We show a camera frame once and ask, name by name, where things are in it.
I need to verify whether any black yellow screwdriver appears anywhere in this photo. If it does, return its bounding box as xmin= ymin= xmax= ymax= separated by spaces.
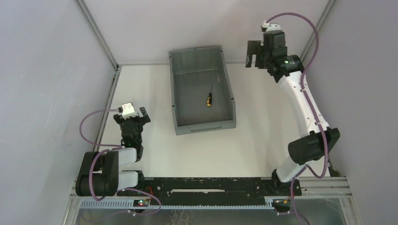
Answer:
xmin=207 ymin=84 xmax=213 ymax=107

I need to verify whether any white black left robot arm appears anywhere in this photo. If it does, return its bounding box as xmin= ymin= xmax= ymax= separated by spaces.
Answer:
xmin=75 ymin=103 xmax=151 ymax=201

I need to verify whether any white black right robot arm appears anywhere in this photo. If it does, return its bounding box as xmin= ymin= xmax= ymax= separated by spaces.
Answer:
xmin=245 ymin=30 xmax=340 ymax=192

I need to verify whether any grey plastic storage bin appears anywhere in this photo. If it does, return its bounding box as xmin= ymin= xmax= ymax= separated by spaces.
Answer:
xmin=168 ymin=45 xmax=237 ymax=135

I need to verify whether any small lit circuit board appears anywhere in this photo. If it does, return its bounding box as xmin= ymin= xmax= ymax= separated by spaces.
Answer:
xmin=133 ymin=199 xmax=150 ymax=207

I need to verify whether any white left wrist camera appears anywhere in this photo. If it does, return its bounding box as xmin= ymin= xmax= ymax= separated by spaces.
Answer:
xmin=118 ymin=102 xmax=138 ymax=119

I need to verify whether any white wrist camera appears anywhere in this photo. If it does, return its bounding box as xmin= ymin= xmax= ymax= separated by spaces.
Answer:
xmin=261 ymin=21 xmax=282 ymax=33
xmin=118 ymin=102 xmax=138 ymax=119

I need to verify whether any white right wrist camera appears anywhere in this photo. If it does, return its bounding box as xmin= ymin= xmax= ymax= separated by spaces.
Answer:
xmin=261 ymin=21 xmax=282 ymax=33

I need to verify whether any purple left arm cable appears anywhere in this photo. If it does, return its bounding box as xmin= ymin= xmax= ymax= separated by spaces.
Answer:
xmin=79 ymin=108 xmax=162 ymax=225

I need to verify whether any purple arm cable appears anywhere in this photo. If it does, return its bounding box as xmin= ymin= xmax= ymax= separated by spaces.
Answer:
xmin=263 ymin=12 xmax=329 ymax=225
xmin=79 ymin=108 xmax=162 ymax=225

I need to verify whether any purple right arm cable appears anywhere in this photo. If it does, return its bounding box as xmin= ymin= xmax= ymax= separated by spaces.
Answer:
xmin=263 ymin=12 xmax=329 ymax=225

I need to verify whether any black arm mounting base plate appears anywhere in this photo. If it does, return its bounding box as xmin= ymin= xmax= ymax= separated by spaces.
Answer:
xmin=136 ymin=177 xmax=302 ymax=204

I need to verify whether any grey slotted cable duct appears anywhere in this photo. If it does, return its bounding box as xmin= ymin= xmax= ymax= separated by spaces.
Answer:
xmin=80 ymin=199 xmax=274 ymax=210

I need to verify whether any aluminium enclosure frame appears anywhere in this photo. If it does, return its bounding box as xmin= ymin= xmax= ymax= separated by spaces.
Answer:
xmin=62 ymin=0 xmax=364 ymax=225

